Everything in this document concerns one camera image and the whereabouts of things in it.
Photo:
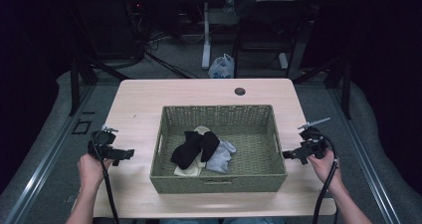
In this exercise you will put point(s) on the person's left hand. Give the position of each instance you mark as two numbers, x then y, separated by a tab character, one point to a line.
90	171

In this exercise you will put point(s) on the clear plastic bag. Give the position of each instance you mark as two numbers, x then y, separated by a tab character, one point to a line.
221	68

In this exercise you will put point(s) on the white desk leg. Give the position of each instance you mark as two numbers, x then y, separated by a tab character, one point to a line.
283	60
206	38

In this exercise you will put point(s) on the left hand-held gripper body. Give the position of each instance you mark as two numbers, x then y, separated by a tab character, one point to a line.
101	141

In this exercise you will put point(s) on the black metal chair frame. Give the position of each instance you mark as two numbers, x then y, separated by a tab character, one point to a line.
292	35

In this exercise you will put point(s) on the long black sock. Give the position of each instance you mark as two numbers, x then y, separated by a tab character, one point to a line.
185	152

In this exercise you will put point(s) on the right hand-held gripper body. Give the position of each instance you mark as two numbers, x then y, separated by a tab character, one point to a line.
313	141

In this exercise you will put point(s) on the green woven basket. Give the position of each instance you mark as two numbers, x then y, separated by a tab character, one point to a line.
252	144

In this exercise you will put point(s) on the person's right hand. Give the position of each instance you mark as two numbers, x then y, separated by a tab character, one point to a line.
323	167

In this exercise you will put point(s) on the short black sock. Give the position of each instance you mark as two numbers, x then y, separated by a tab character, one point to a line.
209	144

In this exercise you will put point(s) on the cream sock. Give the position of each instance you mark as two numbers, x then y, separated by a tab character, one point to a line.
190	171

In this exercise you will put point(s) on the metal floor rail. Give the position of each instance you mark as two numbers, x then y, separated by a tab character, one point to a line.
368	164
43	164

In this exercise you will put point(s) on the black metal stand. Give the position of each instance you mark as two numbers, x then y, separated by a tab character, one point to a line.
74	84
346	88

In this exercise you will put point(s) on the grey sock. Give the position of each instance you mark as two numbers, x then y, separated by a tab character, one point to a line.
220	159

